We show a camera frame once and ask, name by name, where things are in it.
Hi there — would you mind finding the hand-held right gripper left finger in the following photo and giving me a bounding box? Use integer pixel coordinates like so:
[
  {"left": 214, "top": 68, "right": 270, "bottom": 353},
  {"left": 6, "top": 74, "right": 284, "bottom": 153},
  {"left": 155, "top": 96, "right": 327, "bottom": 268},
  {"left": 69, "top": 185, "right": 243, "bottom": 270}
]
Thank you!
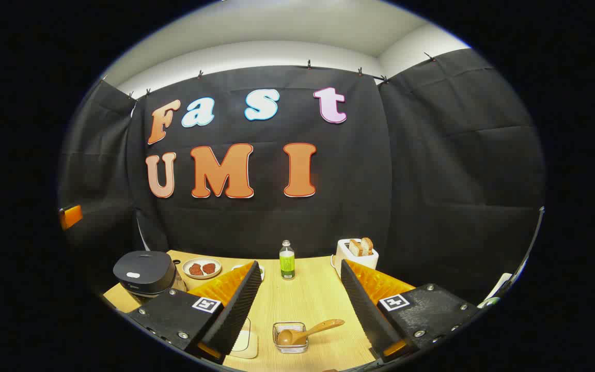
[{"left": 126, "top": 261, "right": 262, "bottom": 365}]

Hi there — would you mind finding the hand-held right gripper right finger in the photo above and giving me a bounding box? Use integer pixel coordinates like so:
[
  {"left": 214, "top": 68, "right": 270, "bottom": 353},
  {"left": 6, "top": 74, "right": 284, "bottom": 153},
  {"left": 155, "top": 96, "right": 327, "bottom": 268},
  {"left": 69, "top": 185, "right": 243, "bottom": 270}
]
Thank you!
[{"left": 340, "top": 259, "right": 482, "bottom": 363}]

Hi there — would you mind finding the wooden spoon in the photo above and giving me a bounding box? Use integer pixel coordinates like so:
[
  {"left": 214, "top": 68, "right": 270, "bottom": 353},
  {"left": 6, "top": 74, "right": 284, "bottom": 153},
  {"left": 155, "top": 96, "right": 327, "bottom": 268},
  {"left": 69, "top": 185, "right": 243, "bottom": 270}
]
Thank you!
[{"left": 277, "top": 319, "right": 346, "bottom": 347}]

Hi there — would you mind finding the metal wire chopstick holder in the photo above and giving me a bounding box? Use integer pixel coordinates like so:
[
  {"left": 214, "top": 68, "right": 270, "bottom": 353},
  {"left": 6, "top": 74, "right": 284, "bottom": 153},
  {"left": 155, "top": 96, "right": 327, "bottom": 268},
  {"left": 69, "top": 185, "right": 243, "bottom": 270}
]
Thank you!
[{"left": 272, "top": 321, "right": 308, "bottom": 354}]

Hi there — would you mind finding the black rice cooker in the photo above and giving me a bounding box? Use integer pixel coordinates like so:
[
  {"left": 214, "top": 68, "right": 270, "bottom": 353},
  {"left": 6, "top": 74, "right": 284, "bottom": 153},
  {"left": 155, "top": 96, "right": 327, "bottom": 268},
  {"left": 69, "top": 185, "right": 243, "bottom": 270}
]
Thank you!
[{"left": 113, "top": 251, "right": 187, "bottom": 300}]

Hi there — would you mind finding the white divided bean dish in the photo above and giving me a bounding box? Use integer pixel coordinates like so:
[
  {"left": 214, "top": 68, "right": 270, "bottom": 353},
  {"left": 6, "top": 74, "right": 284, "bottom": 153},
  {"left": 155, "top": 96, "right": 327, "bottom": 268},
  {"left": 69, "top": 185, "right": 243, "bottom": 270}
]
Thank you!
[{"left": 231, "top": 264, "right": 265, "bottom": 281}]

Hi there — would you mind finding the clear glass tray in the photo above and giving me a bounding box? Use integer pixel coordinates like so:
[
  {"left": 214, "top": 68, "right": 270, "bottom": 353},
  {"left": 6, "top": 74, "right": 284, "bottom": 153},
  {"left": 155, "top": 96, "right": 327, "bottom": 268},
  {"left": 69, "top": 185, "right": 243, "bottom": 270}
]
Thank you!
[{"left": 230, "top": 316, "right": 259, "bottom": 360}]

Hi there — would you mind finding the white round plate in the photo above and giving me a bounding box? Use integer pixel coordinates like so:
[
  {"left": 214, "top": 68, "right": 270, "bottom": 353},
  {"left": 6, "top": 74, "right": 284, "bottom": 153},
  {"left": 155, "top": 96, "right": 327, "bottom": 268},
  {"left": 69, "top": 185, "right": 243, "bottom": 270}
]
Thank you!
[{"left": 182, "top": 257, "right": 222, "bottom": 280}]

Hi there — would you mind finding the white toaster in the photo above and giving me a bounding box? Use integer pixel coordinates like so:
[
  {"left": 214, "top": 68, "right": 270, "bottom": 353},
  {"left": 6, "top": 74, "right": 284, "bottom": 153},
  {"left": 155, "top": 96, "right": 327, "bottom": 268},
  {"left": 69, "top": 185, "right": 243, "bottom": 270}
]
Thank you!
[{"left": 336, "top": 238, "right": 379, "bottom": 277}]

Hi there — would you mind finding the green drink bottle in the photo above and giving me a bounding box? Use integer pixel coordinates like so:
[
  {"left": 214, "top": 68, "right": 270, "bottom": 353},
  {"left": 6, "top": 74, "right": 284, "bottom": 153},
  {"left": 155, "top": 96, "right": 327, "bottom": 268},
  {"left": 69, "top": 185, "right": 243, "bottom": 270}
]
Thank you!
[{"left": 279, "top": 240, "right": 296, "bottom": 280}]

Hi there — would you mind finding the black backdrop cloth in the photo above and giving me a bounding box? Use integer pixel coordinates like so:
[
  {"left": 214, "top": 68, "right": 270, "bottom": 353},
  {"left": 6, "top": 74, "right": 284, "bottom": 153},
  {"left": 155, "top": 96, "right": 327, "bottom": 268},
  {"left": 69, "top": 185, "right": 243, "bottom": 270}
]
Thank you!
[{"left": 59, "top": 48, "right": 545, "bottom": 305}]

